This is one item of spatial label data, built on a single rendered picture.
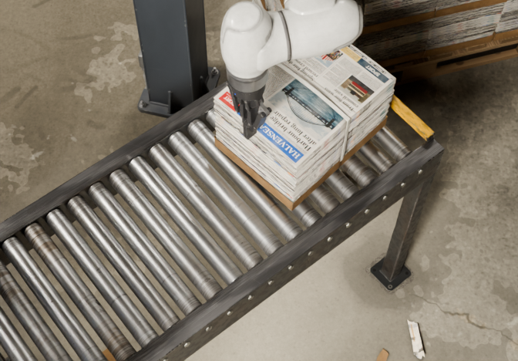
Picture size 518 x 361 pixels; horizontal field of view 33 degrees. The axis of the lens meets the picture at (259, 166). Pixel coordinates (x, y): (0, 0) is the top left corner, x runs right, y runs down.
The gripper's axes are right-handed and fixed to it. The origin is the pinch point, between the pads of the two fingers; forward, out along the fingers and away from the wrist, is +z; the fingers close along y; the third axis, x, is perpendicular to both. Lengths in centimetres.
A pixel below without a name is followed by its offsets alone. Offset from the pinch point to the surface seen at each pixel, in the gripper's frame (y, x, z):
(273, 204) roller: -7.7, -0.4, 30.1
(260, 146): -0.5, -2.6, 11.5
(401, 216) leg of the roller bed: -24, -40, 69
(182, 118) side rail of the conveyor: 29.0, -0.2, 30.8
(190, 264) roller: -6.1, 26.6, 28.8
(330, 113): -6.8, -20.3, 8.1
